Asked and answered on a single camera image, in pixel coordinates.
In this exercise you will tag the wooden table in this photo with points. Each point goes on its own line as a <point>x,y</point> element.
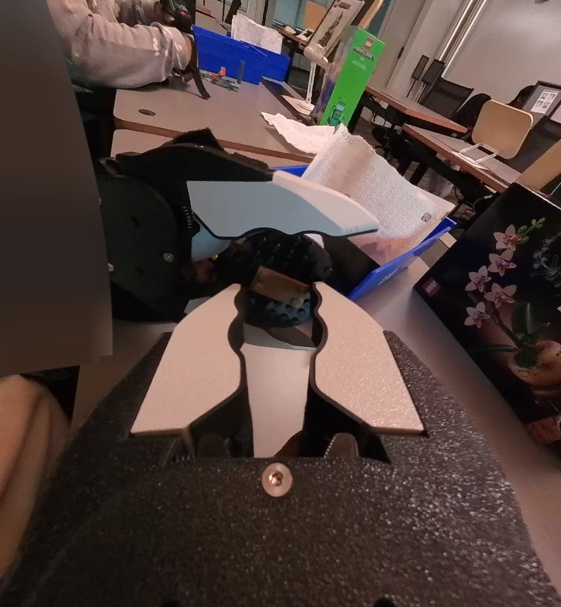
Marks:
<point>451,147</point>
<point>413,109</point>

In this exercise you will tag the black office chair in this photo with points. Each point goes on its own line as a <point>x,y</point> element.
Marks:
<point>446,97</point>

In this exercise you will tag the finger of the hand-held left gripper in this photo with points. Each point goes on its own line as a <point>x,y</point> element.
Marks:
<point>280,204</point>

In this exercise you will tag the large printed white paper bag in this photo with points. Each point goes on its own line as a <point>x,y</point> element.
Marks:
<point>380,189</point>

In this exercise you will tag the blue plastic bin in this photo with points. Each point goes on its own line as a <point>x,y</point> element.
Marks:
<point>394,275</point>
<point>233,57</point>

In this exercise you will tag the crumpled white paper bag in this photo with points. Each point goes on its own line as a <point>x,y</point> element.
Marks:
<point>299,130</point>

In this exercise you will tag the person's beige shirt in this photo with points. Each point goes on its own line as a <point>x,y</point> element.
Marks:
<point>15,474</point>

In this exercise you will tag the black orchid lego box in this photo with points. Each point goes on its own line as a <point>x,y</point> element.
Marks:
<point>508,332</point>

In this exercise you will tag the clear acrylic stand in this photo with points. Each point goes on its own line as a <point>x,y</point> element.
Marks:
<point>475,154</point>

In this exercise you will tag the green lego box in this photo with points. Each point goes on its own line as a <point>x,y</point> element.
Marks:
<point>356,71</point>

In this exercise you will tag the pale wooden chair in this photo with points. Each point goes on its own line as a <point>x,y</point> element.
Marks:
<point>503,125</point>

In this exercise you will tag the round black lego assembly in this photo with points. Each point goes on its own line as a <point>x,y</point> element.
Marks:
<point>290,251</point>

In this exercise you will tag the another person's forearm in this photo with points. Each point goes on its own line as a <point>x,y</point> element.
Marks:
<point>119,42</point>

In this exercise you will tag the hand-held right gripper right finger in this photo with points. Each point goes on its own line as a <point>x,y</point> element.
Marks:
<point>366,379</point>

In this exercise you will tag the small colourful lego build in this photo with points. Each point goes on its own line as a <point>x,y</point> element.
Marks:
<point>223,78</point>

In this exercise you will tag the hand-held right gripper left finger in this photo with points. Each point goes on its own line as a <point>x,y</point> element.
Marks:
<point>190,374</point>

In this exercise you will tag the white box stand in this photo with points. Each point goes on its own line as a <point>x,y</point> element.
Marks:
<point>309,90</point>

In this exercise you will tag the framed printed sheet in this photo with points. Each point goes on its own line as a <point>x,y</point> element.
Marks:
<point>551,98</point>

